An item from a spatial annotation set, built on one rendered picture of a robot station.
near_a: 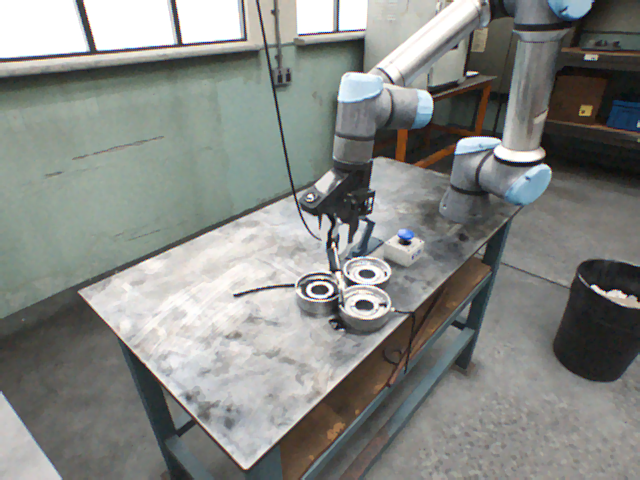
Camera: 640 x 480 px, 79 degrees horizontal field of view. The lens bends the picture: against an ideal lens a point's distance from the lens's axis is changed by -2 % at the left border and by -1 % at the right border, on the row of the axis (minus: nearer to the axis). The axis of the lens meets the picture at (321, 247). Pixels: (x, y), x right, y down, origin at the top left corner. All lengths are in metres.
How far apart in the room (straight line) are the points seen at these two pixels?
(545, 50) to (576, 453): 1.35
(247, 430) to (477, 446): 1.14
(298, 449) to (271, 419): 0.27
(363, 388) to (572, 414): 1.07
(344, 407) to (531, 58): 0.87
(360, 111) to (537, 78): 0.44
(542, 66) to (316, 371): 0.78
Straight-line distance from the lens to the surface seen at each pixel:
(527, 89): 1.03
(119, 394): 1.89
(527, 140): 1.07
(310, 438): 0.95
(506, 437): 1.74
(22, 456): 0.94
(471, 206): 1.22
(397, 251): 0.98
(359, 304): 0.84
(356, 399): 1.01
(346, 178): 0.76
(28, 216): 2.20
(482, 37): 4.65
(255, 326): 0.82
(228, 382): 0.73
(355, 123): 0.74
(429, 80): 2.96
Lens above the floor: 1.36
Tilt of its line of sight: 32 degrees down
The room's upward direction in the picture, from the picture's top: straight up
